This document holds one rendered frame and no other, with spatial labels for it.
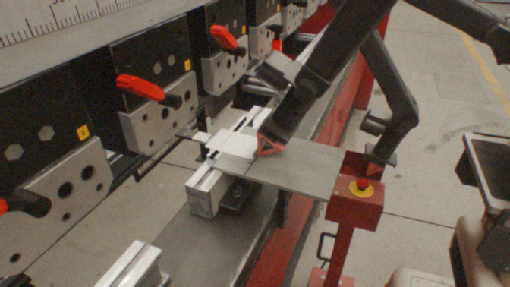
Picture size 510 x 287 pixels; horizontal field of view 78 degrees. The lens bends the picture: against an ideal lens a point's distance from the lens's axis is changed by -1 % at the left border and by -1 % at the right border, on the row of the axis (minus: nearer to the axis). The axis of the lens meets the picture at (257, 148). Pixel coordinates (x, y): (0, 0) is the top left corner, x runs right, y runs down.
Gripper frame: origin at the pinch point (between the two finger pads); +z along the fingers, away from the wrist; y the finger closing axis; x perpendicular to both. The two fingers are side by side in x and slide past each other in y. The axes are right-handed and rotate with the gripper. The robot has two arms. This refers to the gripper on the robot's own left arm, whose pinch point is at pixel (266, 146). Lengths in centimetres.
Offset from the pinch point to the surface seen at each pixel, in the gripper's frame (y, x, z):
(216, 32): 12.8, -16.2, -24.9
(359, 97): -214, 43, 79
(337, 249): -23, 45, 42
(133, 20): 26.2, -20.9, -27.7
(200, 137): 2.0, -14.5, 8.4
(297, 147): -4.3, 6.3, -1.7
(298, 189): 9.2, 10.6, -4.0
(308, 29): -213, -29, 55
